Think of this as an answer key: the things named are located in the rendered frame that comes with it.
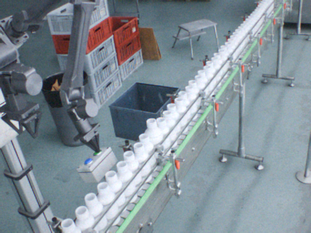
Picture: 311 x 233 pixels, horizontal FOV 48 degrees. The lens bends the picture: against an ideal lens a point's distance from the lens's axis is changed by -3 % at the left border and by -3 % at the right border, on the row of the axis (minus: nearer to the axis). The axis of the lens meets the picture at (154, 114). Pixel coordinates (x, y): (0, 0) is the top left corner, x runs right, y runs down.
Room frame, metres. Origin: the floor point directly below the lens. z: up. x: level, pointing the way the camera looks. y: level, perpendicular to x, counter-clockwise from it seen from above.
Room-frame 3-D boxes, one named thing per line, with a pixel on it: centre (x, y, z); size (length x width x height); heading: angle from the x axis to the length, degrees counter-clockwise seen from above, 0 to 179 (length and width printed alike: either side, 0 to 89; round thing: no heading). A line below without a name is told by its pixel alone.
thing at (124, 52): (4.46, 0.36, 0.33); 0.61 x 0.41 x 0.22; 151
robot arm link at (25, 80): (0.86, 0.34, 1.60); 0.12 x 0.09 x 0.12; 58
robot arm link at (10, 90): (0.87, 0.37, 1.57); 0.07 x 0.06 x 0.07; 58
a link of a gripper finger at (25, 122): (0.87, 0.36, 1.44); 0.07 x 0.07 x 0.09; 58
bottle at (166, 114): (1.27, -0.05, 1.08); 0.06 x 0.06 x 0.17
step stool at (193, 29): (4.86, -0.73, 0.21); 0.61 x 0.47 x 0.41; 21
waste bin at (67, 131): (2.98, 0.77, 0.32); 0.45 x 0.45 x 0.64
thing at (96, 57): (3.81, 0.65, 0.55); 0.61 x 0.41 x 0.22; 155
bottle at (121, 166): (0.97, 0.13, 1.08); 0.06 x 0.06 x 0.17
